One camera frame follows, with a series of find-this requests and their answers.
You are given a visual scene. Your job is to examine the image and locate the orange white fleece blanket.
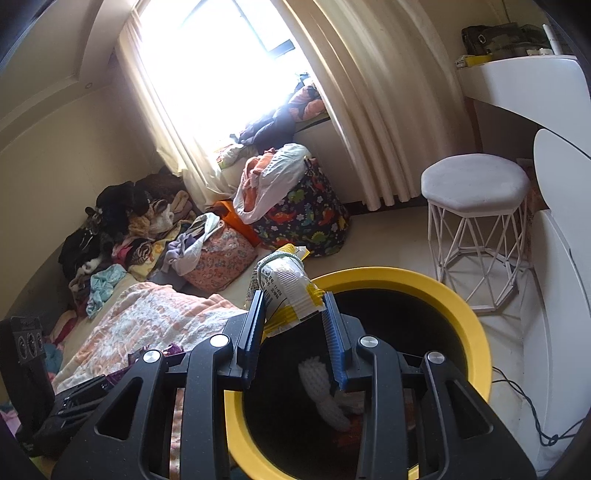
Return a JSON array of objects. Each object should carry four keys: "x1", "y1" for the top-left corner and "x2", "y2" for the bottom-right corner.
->
[{"x1": 51, "y1": 281, "x2": 250, "y2": 480}]

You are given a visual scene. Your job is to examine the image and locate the white yellow snack packet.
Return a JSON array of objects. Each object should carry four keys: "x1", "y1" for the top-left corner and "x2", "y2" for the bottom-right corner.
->
[{"x1": 249, "y1": 244, "x2": 324, "y2": 337}]

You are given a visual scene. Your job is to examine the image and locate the clothes on windowsill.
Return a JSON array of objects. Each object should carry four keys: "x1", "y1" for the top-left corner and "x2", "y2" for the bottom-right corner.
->
[{"x1": 217, "y1": 71, "x2": 331, "y2": 162}]

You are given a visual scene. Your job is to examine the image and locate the white rounded cabinet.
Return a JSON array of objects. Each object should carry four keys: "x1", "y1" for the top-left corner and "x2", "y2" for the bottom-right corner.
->
[{"x1": 519, "y1": 128, "x2": 591, "y2": 462}]

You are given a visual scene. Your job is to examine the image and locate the window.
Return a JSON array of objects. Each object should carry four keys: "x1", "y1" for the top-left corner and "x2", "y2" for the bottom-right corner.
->
[{"x1": 134, "y1": 0, "x2": 324, "y2": 153}]

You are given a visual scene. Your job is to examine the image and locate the dinosaur print laundry basket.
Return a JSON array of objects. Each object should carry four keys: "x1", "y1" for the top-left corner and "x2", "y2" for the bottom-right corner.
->
[{"x1": 252, "y1": 157, "x2": 352, "y2": 259}]

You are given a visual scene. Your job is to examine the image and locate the cream curtain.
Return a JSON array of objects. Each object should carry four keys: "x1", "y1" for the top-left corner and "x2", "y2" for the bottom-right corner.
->
[
  {"x1": 272, "y1": 0, "x2": 458, "y2": 210},
  {"x1": 115, "y1": 9, "x2": 245, "y2": 217}
]

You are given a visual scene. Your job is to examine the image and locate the yellow rimmed black trash bin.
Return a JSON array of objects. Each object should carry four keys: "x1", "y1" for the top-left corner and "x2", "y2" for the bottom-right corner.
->
[{"x1": 224, "y1": 266, "x2": 492, "y2": 480}]

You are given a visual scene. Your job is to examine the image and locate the white foam fruit net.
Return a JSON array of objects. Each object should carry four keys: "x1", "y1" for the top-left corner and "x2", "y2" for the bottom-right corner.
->
[{"x1": 298, "y1": 355, "x2": 365, "y2": 432}]

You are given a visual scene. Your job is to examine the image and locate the light blue garment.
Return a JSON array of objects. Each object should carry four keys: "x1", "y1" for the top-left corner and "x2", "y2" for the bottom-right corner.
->
[{"x1": 85, "y1": 265, "x2": 127, "y2": 319}]

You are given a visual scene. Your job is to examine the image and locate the white vanity desk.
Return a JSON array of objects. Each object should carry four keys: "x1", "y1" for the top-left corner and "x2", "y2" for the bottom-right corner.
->
[{"x1": 457, "y1": 53, "x2": 591, "y2": 158}]

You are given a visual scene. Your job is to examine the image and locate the white bag of orange clothes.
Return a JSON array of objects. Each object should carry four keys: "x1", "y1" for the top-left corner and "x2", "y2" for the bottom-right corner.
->
[{"x1": 233, "y1": 143, "x2": 312, "y2": 224}]

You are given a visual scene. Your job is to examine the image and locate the pink floral bag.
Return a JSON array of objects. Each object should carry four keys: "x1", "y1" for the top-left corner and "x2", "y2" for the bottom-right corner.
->
[{"x1": 182, "y1": 222, "x2": 259, "y2": 294}]

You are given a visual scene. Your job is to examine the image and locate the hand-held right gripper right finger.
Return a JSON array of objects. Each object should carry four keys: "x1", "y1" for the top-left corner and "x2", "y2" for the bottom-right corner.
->
[{"x1": 323, "y1": 292, "x2": 539, "y2": 480}]

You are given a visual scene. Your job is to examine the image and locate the pile of clothes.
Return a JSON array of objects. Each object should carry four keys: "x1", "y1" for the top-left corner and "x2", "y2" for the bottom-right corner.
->
[{"x1": 58, "y1": 166, "x2": 195, "y2": 319}]

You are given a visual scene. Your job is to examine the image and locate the black floor cable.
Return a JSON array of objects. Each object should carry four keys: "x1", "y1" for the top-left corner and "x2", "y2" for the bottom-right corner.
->
[{"x1": 492, "y1": 367, "x2": 580, "y2": 446}]

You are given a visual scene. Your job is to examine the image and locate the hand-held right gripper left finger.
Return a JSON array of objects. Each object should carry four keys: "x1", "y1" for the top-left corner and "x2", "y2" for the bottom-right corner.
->
[{"x1": 51, "y1": 290, "x2": 267, "y2": 480}]

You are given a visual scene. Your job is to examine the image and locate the white wire stool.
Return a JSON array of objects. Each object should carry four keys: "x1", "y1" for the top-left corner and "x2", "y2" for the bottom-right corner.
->
[{"x1": 420, "y1": 154, "x2": 532, "y2": 315}]

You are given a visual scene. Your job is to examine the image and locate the dark bag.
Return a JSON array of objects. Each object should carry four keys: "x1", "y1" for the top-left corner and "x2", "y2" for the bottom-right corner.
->
[{"x1": 462, "y1": 23, "x2": 550, "y2": 58}]

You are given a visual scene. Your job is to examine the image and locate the beige bed sheet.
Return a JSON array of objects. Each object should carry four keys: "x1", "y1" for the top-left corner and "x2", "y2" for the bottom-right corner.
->
[{"x1": 44, "y1": 277, "x2": 139, "y2": 384}]

